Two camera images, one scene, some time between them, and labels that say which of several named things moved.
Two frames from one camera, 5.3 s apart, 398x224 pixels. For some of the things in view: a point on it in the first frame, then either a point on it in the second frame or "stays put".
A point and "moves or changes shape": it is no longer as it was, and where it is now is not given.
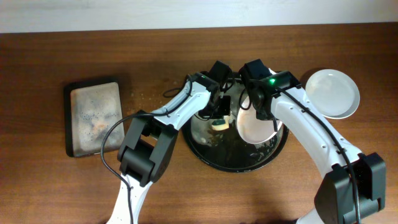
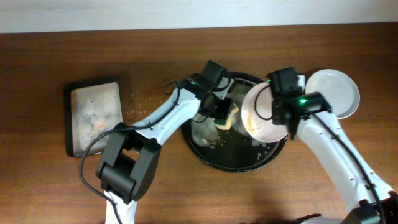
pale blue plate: (333, 93) stays put
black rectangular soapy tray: (90, 109) stays put
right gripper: (263, 112) → (278, 113)
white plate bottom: (252, 129) moves or changes shape
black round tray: (227, 150) stays put
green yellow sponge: (220, 124) moves or changes shape
